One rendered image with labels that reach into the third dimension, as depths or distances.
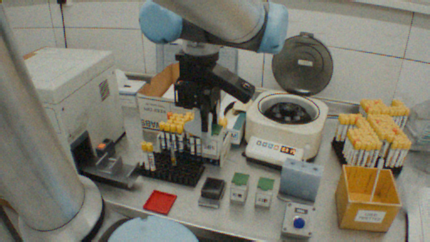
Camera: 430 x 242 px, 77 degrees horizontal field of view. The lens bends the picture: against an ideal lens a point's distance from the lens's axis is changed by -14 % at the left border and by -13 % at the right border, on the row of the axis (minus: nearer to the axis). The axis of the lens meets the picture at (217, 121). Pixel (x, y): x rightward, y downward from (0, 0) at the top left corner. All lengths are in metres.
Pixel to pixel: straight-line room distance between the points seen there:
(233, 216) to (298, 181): 0.18
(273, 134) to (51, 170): 0.71
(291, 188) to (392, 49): 0.65
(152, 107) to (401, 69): 0.90
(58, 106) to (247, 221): 0.55
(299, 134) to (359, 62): 0.43
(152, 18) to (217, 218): 0.51
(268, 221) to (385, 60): 0.74
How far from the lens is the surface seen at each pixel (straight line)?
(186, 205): 0.82
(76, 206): 0.37
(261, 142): 0.94
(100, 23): 1.47
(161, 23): 0.47
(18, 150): 0.30
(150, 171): 0.90
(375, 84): 1.25
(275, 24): 0.42
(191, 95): 0.65
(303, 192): 0.83
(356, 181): 0.88
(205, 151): 0.72
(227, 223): 0.78
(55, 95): 0.82
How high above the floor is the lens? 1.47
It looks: 32 degrees down
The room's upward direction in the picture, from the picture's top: straight up
